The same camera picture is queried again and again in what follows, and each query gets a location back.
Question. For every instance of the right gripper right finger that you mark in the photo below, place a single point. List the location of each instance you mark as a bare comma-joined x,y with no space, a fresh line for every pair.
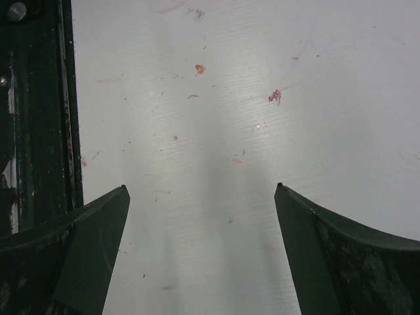
340,266

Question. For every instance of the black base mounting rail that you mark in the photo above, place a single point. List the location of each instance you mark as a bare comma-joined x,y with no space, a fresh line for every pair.
40,147

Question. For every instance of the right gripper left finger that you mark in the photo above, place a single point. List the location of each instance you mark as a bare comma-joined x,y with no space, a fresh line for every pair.
64,266

